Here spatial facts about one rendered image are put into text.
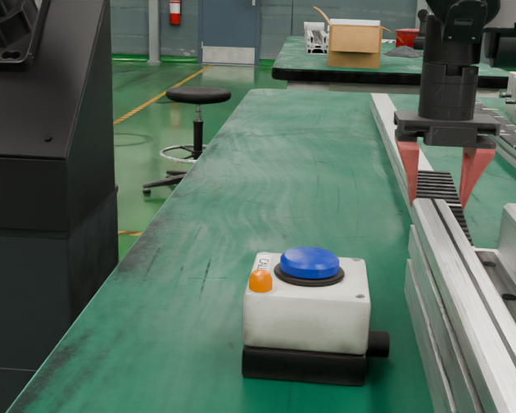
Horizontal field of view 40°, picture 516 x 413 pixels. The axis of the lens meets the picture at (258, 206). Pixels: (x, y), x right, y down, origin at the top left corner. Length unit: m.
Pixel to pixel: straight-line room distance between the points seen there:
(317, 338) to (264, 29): 11.19
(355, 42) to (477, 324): 2.41
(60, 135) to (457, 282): 0.46
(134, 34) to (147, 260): 11.31
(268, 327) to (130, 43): 11.56
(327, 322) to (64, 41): 0.49
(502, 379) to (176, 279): 0.36
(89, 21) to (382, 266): 0.42
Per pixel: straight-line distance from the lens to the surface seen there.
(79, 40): 0.82
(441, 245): 0.48
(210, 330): 0.53
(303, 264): 0.46
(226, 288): 0.60
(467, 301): 0.40
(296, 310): 0.45
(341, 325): 0.45
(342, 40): 2.75
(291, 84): 2.74
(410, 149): 0.74
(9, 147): 0.76
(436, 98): 0.75
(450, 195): 0.81
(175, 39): 11.80
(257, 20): 11.57
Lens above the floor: 1.02
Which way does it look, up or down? 16 degrees down
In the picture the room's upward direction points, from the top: 2 degrees clockwise
